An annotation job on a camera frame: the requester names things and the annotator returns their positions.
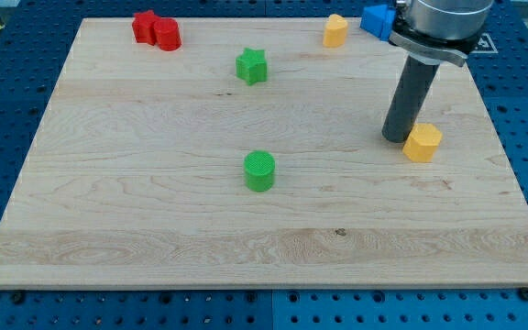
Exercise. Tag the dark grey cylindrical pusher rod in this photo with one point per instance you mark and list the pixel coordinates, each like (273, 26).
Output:
(413, 86)

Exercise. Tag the yellow hexagon block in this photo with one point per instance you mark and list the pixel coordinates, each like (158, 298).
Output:
(422, 142)

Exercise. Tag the blue triangle block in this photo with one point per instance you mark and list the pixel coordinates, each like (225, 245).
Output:
(378, 20)

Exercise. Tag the yellow heart block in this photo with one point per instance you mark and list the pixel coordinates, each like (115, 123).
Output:
(335, 31)

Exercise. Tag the green star block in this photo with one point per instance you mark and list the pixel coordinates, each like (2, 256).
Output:
(251, 66)

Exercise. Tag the green cylinder block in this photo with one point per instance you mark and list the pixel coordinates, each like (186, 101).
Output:
(259, 171)

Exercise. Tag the red cylinder block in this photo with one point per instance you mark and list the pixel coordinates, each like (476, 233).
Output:
(167, 34)

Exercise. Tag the red star block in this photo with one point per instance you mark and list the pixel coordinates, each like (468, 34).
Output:
(142, 27)

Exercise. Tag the light wooden board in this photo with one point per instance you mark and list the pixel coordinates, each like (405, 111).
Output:
(135, 178)

